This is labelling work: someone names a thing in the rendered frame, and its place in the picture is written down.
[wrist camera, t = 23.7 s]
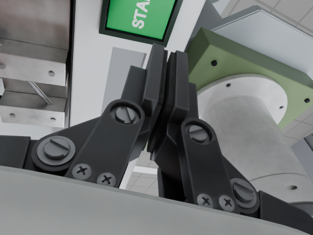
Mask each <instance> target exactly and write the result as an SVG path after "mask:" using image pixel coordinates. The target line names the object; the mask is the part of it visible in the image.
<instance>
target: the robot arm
mask: <svg viewBox="0 0 313 235"><path fill-rule="evenodd" d="M167 58H168V50H165V49H164V46H162V45H159V44H156V43H153V45H152V48H151V52H150V55H149V59H148V62H147V65H146V69H142V68H140V67H136V66H133V65H131V66H130V69H129V72H128V75H127V79H126V82H125V86H124V88H123V92H122V96H121V99H117V100H114V101H112V102H110V103H109V104H108V105H107V107H106V109H105V110H104V112H103V114H102V115H101V116H100V117H96V118H94V119H91V120H88V121H86V122H83V123H80V124H77V125H74V126H71V127H69V128H66V129H63V130H60V131H57V132H54V133H51V134H48V135H46V136H44V137H42V138H40V139H39V140H34V139H31V137H29V136H8V135H0V235H313V184H312V182H311V180H310V178H309V177H308V175H307V173H306V172H305V170H304V168H303V167H302V165H301V163H300V162H299V160H298V158H297V157H296V155H295V153H294V152H293V150H292V148H291V147H290V145H289V144H288V142H287V140H286V138H285V137H284V135H283V133H282V132H281V130H280V128H279V127H278V125H277V124H278V123H279V122H280V121H281V119H282V118H283V116H284V114H285V111H286V109H287V95H286V93H285V91H284V89H283V88H282V87H281V86H280V84H279V83H278V82H277V81H275V80H274V79H272V78H270V77H268V76H265V75H261V74H254V73H244V74H236V75H231V76H227V77H223V78H220V79H218V80H216V81H213V82H211V83H209V84H208V85H206V86H204V87H203V88H201V89H200V90H198V91H197V86H196V84H195V83H190V82H189V73H188V53H185V52H182V51H178V50H176V51H175V53H174V52H171V53H170V56H169V58H168V61H167ZM147 142H148V145H147V152H149V153H150V160H152V161H154V162H155V163H156V164H157V165H158V169H157V181H158V194H159V197H157V196H153V195H148V194H143V193H138V192H133V191H129V190H124V189H120V188H119V187H120V185H121V182H122V180H123V177H124V174H125V172H126V169H127V167H128V164H129V162H131V161H133V160H135V159H137V158H139V156H140V154H141V151H144V149H145V146H146V144H147Z"/></svg>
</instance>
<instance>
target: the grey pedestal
mask: <svg viewBox="0 0 313 235"><path fill-rule="evenodd" d="M229 1H230V0H206V1H205V3H204V6H203V8H202V10H201V13H200V15H199V17H198V20H197V22H196V24H195V26H194V29H193V31H192V33H191V36H190V38H189V40H188V43H187V45H186V48H185V50H184V52H186V50H187V48H188V47H189V45H190V44H191V42H192V41H193V39H194V37H195V36H196V34H197V33H198V31H199V29H200V28H201V27H203V28H205V29H208V30H210V31H212V32H214V33H216V34H218V35H221V36H223V37H225V38H228V39H230V40H232V41H234V42H237V43H239V44H241V45H243V46H245V47H248V48H250V49H252V50H255V51H257V52H259V53H261V54H263V55H266V56H268V57H270V58H272V59H274V60H276V61H279V62H281V63H283V64H286V65H288V66H290V67H292V68H294V69H297V70H299V71H301V72H303V73H306V74H308V75H309V77H310V78H311V79H312V80H313V36H312V35H310V34H308V33H306V32H305V31H303V30H301V29H299V28H298V27H296V26H294V25H292V24H290V23H289V22H287V21H285V20H283V19H281V18H279V17H278V16H276V15H274V14H272V13H270V12H269V11H267V10H265V9H263V8H262V7H260V6H258V5H254V6H251V7H249V8H246V9H244V10H242V11H239V12H237V13H235V14H232V15H230V16H228V17H225V18H223V19H222V17H221V16H220V15H221V13H222V12H223V10H224V9H225V7H226V6H227V4H228V3H229Z"/></svg>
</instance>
